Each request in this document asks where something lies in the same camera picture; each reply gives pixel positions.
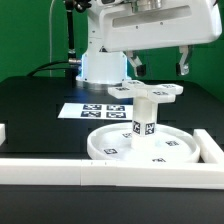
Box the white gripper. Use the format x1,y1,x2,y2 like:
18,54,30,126
99,0,222,77

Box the white cross-shaped table base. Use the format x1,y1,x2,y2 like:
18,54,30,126
108,80,183,104

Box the white round table top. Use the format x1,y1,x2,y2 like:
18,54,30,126
87,122,200,163

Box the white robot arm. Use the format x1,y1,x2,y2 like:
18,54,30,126
77,0,222,89

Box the white marker sheet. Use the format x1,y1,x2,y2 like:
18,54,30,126
58,103,133,120

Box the white right fence rail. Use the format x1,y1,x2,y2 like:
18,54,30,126
193,129,224,165

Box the white fence rail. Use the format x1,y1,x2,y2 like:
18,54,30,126
0,124,6,146
0,158,224,190
193,129,224,165

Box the black cables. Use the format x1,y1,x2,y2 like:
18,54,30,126
27,60,82,78

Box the grey thin cable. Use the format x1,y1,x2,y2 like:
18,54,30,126
48,0,57,78

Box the white left fence rail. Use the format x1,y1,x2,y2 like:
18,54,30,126
0,124,6,146

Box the white front fence rail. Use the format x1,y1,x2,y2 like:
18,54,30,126
0,158,224,190

